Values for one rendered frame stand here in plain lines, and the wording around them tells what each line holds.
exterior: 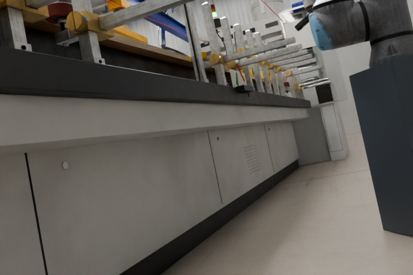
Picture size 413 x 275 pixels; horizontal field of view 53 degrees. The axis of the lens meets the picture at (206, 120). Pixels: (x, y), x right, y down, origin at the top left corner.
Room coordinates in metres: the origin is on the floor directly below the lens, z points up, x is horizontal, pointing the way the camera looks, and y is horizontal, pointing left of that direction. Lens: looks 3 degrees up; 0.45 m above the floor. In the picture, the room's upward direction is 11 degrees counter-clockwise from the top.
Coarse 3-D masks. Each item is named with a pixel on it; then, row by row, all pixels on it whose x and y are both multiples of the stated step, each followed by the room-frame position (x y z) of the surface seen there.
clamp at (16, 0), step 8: (0, 0) 0.78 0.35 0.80; (8, 0) 0.79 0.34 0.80; (16, 0) 0.81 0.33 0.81; (24, 0) 0.83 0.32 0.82; (0, 8) 0.80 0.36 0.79; (16, 8) 0.81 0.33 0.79; (24, 8) 0.83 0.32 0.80; (32, 8) 0.85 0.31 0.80; (40, 8) 0.87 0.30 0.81; (24, 16) 0.86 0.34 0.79; (32, 16) 0.87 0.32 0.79; (40, 16) 0.88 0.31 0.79; (48, 16) 0.89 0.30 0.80
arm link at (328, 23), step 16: (320, 0) 1.48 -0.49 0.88; (336, 0) 1.44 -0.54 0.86; (352, 0) 1.46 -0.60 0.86; (320, 16) 1.48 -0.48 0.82; (336, 16) 1.45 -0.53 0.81; (352, 16) 1.44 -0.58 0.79; (320, 32) 1.47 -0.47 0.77; (336, 32) 1.46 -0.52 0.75; (352, 32) 1.46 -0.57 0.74; (320, 48) 1.53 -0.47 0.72
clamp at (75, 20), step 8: (72, 16) 1.01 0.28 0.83; (80, 16) 1.00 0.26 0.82; (88, 16) 1.03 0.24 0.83; (96, 16) 1.06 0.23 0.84; (72, 24) 1.01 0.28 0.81; (80, 24) 1.00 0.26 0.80; (88, 24) 1.02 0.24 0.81; (96, 24) 1.05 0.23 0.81; (80, 32) 1.03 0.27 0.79; (96, 32) 1.06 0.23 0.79; (104, 32) 1.08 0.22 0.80; (112, 32) 1.12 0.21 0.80
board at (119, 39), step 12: (24, 24) 1.11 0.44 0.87; (36, 24) 1.13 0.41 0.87; (48, 24) 1.15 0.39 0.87; (120, 36) 1.48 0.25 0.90; (120, 48) 1.55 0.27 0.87; (132, 48) 1.58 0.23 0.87; (144, 48) 1.63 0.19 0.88; (156, 48) 1.72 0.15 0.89; (168, 60) 1.92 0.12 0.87; (180, 60) 1.97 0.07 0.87; (228, 72) 2.61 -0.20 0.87; (264, 84) 3.65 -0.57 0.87
